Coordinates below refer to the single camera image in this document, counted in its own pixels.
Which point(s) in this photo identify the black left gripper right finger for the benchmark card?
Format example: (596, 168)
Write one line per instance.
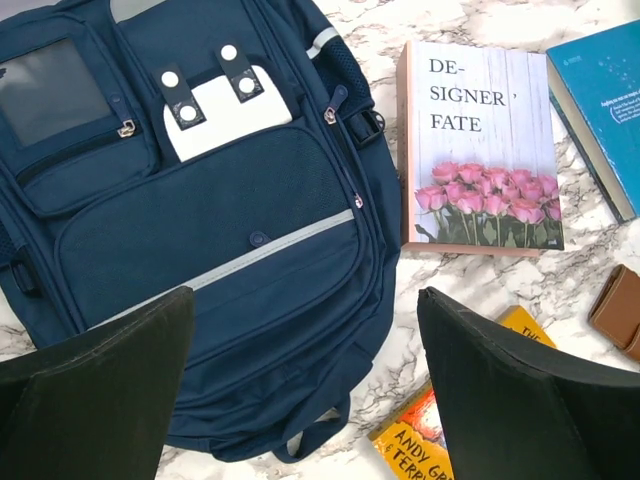
(596, 406)

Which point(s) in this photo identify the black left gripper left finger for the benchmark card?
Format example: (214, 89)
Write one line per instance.
(97, 406)

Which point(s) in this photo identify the brown leather wallet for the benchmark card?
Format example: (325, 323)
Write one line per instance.
(615, 313)

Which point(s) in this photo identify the navy blue student backpack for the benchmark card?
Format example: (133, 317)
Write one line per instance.
(231, 147)

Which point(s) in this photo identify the yellow paperback book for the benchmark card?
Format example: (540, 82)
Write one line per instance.
(425, 430)

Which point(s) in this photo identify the white book with pink roses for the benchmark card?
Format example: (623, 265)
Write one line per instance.
(476, 155)

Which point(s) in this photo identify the teal blue hardcover book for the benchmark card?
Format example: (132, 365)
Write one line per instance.
(594, 86)

